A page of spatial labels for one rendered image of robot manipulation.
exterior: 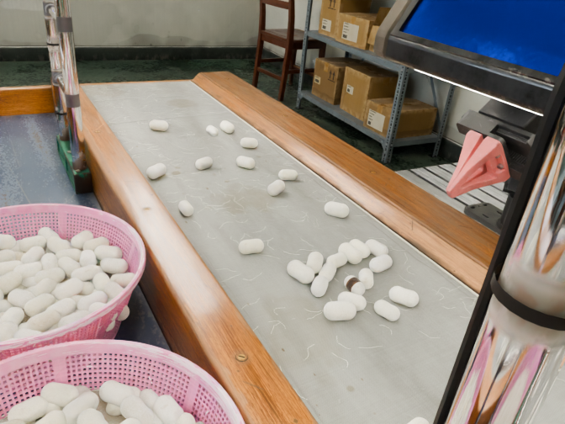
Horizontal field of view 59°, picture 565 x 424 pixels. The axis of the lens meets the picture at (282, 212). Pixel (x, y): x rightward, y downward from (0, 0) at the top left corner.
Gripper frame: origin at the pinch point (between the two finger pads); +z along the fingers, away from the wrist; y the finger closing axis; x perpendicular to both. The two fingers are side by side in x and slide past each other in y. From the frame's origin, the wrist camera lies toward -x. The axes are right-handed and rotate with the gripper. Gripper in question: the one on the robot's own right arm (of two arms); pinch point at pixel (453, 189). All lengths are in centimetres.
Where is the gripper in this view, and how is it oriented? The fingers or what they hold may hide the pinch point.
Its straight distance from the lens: 64.5
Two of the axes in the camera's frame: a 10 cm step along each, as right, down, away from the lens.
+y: 5.0, 4.5, -7.4
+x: 4.8, 5.7, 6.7
